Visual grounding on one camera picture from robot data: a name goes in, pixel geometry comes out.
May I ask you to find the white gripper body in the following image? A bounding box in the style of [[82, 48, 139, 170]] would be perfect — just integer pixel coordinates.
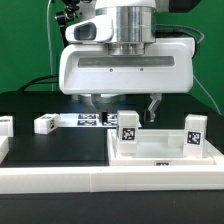
[[59, 15, 194, 95]]

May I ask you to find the black cable bundle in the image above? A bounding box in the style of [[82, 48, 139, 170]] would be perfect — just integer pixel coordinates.
[[18, 75, 60, 93]]

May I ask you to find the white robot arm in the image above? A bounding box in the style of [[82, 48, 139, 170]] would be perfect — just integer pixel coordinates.
[[59, 0, 200, 119]]

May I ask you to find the white square tabletop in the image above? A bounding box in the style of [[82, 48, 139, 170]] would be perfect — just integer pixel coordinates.
[[107, 129, 215, 166]]

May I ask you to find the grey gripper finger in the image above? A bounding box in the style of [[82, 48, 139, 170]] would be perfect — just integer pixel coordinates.
[[144, 93, 162, 122], [91, 94, 107, 122]]

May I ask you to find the white marker sheet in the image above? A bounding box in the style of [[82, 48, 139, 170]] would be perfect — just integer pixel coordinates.
[[56, 113, 142, 128]]

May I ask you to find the grey thin cable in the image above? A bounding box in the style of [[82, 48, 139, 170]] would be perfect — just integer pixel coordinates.
[[155, 23, 224, 118]]

